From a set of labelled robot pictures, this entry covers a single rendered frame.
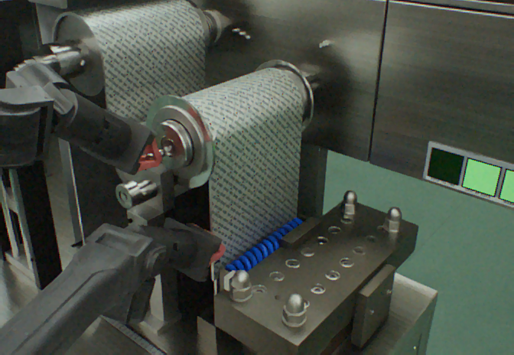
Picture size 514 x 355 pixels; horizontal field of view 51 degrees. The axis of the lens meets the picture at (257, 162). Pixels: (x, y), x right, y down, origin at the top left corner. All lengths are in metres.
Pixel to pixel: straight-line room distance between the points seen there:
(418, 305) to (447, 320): 1.39
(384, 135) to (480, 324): 1.63
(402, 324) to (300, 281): 0.24
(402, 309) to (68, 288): 0.67
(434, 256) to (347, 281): 1.95
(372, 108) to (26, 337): 0.69
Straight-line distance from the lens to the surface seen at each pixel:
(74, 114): 0.66
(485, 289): 2.71
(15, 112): 0.62
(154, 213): 0.86
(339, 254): 0.96
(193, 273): 0.80
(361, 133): 1.01
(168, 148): 0.81
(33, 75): 0.73
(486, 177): 0.94
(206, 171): 0.79
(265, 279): 0.89
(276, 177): 0.94
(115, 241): 0.66
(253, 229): 0.94
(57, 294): 0.58
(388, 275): 0.95
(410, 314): 1.06
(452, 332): 2.43
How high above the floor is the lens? 1.59
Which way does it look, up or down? 26 degrees down
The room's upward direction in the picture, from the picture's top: 1 degrees clockwise
